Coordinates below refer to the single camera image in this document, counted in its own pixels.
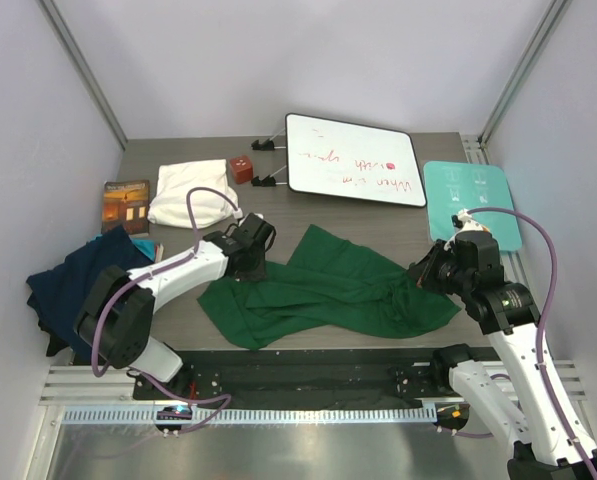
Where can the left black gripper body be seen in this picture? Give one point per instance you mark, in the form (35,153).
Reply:
(258,260)

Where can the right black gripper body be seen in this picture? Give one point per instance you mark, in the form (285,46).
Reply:
(460,278)

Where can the green t-shirt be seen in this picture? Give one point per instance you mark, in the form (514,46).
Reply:
(327,281)

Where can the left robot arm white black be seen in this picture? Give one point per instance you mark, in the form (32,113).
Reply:
(116,317)

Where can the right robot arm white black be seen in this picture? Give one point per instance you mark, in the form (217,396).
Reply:
(540,430)

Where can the whiteboard black stand foot near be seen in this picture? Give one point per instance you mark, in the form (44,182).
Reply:
(270,180)

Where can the whiteboard black stand foot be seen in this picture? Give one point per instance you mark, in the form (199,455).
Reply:
(270,180)
(268,144)

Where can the red brown cube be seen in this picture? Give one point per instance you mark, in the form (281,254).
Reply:
(241,169)

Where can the teal plastic cutting board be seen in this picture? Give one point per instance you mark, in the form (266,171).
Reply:
(454,186)

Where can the whiteboard black stand foot far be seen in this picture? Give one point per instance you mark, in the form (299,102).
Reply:
(268,144)

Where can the teal t-shirt under pile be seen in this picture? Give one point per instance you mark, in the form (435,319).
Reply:
(151,249)

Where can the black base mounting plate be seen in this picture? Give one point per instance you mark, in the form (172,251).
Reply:
(313,379)

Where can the brown paperback book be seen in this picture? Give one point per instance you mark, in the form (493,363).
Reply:
(126,204)

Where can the navy blue t-shirt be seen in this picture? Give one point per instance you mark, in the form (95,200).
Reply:
(62,290)

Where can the white whiteboard with black frame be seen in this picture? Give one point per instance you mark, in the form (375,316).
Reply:
(335,158)

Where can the perforated metal rail strip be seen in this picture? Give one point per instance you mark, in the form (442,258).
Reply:
(150,414)

